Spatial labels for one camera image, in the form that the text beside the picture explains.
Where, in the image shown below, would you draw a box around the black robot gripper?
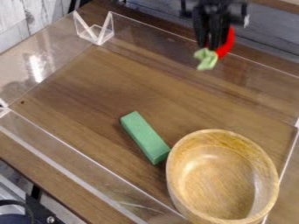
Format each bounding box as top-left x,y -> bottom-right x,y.
192,0 -> 249,50

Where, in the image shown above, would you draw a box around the red plush strawberry toy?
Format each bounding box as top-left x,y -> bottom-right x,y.
193,26 -> 235,71

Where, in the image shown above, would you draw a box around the clear acrylic tray walls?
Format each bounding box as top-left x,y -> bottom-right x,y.
0,8 -> 299,224

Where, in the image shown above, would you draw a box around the green rectangular block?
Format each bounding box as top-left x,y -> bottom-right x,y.
120,111 -> 171,165

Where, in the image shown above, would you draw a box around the wooden bowl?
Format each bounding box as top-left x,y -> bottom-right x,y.
165,129 -> 279,224

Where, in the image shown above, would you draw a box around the black metal table clamp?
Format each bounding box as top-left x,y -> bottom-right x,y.
25,195 -> 65,224

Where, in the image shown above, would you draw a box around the clear acrylic corner bracket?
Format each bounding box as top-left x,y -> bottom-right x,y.
72,11 -> 115,46

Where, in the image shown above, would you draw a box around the black cable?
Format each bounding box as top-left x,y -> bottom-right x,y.
0,199 -> 36,224

